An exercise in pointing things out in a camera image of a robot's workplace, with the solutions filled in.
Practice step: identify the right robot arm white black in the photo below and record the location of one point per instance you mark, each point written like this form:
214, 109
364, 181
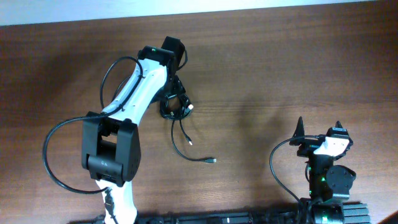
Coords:
329, 184

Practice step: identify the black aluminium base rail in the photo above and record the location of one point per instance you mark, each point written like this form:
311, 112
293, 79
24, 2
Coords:
242, 216

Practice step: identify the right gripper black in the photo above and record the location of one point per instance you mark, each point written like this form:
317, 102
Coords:
309, 146

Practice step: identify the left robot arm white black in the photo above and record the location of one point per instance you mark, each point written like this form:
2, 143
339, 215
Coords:
111, 150

